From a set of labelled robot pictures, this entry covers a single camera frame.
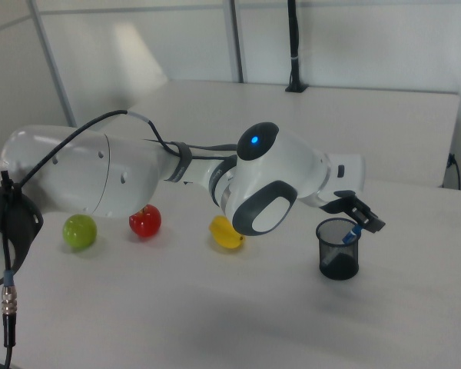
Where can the white marker pen blue cap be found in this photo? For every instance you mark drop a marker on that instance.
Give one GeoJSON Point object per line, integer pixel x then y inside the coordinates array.
{"type": "Point", "coordinates": [351, 234]}

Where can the red toy apple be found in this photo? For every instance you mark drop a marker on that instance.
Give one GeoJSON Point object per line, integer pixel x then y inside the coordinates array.
{"type": "Point", "coordinates": [146, 225]}

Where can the green toy apple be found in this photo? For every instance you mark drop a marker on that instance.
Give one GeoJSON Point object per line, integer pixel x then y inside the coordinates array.
{"type": "Point", "coordinates": [80, 232]}

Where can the yellow toy starfruit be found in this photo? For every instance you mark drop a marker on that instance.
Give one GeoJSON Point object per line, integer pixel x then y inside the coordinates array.
{"type": "Point", "coordinates": [223, 236]}

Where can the white empty table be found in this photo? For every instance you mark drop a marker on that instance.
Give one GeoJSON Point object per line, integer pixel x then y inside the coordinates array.
{"type": "Point", "coordinates": [292, 127]}

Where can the black pole with clamp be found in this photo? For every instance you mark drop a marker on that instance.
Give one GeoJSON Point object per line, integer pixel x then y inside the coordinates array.
{"type": "Point", "coordinates": [294, 46]}

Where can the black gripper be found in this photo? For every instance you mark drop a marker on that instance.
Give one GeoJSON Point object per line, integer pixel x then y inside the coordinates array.
{"type": "Point", "coordinates": [336, 201]}

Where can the black mesh pen cup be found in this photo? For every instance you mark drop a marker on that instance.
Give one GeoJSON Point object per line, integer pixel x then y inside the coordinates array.
{"type": "Point", "coordinates": [340, 269]}

